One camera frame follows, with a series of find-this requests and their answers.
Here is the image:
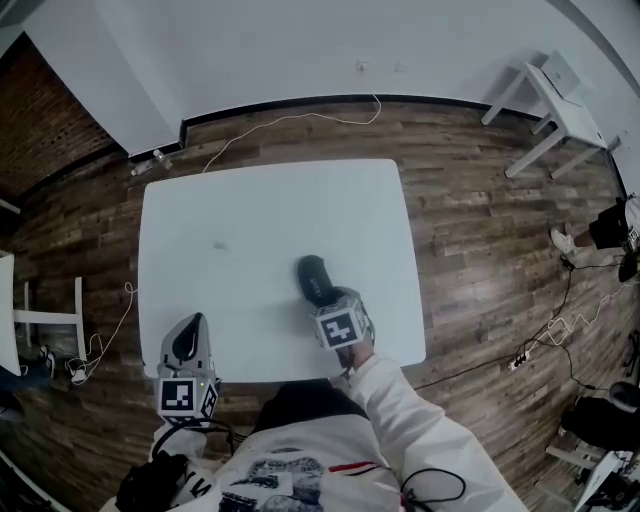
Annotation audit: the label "white thin cable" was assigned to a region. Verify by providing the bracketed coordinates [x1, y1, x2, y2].
[69, 281, 139, 386]

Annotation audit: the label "white desk edge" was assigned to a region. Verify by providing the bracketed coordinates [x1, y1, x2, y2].
[0, 252, 23, 377]

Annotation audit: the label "black and white shoe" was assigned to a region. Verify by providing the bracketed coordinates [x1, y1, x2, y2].
[37, 343, 58, 377]

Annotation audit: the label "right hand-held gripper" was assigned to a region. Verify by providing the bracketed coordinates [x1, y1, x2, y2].
[312, 285, 376, 352]

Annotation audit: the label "long white floor cable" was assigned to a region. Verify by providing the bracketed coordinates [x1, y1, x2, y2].
[201, 92, 383, 175]

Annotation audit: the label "person's white printed jacket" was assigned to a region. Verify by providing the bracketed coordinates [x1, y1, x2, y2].
[169, 427, 416, 512]

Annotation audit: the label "black glasses case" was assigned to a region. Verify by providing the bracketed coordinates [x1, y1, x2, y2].
[296, 254, 342, 308]

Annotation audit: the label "white zigzag cable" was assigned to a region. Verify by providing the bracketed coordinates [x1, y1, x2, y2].
[519, 282, 636, 357]

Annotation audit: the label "person's black trousers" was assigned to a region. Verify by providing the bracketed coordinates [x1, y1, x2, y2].
[253, 381, 372, 436]

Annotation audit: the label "white flat box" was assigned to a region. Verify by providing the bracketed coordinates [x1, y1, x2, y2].
[541, 49, 585, 99]

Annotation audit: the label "black floor cable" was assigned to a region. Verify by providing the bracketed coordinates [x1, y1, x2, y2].
[412, 254, 621, 392]

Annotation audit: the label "white side table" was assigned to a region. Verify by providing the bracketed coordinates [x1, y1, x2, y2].
[480, 49, 609, 180]

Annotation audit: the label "person's right forearm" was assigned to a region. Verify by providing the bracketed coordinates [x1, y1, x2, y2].
[342, 333, 507, 512]

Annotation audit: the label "black office chair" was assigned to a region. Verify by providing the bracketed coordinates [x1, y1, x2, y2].
[559, 381, 640, 452]

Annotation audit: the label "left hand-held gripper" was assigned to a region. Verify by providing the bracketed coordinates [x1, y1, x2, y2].
[156, 312, 222, 431]

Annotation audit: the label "white stool frame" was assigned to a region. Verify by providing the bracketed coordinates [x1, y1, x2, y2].
[11, 276, 87, 362]

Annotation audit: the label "black looped cable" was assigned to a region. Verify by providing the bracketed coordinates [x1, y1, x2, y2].
[398, 466, 468, 512]

